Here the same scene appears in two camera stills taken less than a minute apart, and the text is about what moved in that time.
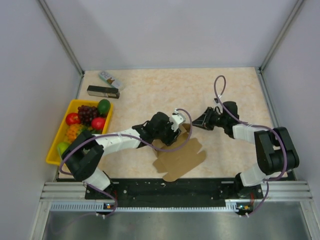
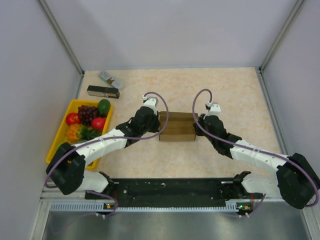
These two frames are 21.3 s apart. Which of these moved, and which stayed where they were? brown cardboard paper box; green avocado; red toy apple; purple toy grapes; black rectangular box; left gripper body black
Moved: left gripper body black; brown cardboard paper box
Stayed: green avocado; red toy apple; purple toy grapes; black rectangular box
